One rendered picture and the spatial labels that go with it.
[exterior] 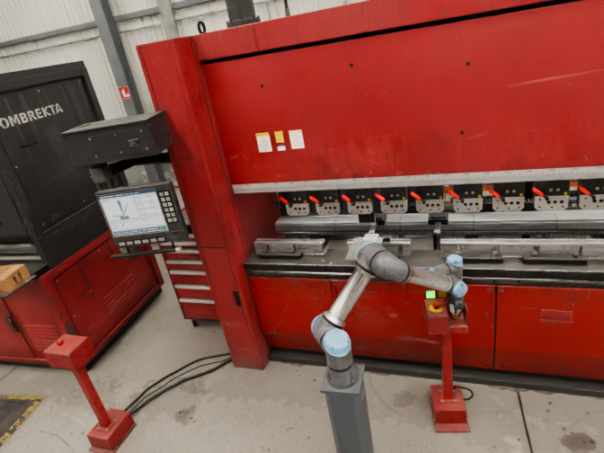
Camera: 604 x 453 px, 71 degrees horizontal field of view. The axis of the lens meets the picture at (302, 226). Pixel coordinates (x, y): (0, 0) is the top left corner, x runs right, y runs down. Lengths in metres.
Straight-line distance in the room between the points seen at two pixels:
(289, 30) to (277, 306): 1.76
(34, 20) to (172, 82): 6.58
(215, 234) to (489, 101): 1.73
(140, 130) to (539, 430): 2.73
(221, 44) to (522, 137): 1.65
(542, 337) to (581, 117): 1.23
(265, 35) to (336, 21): 0.39
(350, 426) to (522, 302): 1.20
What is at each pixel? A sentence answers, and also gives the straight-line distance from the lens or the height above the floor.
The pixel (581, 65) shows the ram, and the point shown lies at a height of 1.88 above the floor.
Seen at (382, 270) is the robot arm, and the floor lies 1.26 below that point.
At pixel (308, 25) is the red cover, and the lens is 2.38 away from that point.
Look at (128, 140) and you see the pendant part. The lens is 2.48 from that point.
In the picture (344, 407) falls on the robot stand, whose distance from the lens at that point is 2.09.
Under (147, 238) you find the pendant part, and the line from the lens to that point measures 2.65.
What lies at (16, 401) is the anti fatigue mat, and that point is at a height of 0.01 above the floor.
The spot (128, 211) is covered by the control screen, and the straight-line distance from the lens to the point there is 2.62.
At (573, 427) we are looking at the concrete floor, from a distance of 3.01.
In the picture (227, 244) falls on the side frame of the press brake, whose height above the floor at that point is 1.07.
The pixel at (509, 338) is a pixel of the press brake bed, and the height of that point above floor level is 0.40.
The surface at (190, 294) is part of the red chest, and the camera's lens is 3.74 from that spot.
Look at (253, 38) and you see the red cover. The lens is 2.49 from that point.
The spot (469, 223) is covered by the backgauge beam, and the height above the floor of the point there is 0.97.
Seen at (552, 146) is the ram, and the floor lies 1.51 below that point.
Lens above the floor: 2.23
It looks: 25 degrees down
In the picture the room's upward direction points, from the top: 11 degrees counter-clockwise
